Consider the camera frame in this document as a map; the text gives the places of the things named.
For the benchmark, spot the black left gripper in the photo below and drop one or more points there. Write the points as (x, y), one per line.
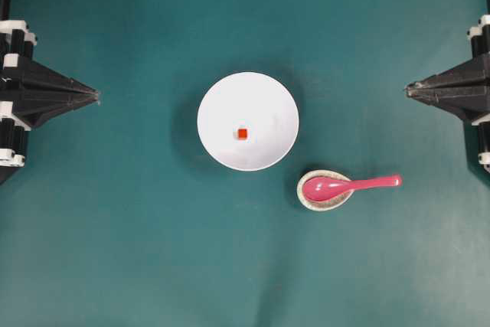
(19, 117)

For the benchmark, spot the white bowl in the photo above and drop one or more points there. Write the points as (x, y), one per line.
(256, 102)

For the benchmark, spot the small speckled ceramic dish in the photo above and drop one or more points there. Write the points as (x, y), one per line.
(322, 205)

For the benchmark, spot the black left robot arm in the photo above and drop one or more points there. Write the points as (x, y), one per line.
(31, 94)

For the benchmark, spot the small red block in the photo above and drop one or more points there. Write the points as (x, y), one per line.
(242, 134)

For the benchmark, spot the pink spoon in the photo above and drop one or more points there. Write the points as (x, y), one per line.
(321, 189)

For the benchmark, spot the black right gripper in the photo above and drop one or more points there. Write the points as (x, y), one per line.
(473, 110)

